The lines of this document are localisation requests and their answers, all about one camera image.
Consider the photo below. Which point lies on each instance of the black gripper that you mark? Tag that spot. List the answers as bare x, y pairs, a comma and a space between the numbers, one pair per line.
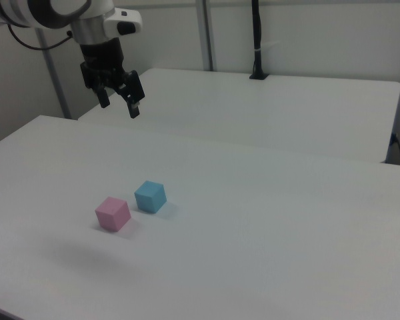
101, 58

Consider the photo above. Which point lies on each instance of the blue cube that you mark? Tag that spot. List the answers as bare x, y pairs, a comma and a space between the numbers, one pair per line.
150, 197

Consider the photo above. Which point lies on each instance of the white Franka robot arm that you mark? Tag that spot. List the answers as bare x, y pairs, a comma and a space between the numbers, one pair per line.
53, 13

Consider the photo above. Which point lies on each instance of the pink cube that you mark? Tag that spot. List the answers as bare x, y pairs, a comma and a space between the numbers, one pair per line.
112, 214

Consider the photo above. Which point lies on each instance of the white side table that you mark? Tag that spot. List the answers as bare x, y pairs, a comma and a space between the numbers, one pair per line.
253, 110

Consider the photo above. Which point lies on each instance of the aluminium frame post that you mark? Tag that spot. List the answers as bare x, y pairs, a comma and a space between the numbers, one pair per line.
207, 33

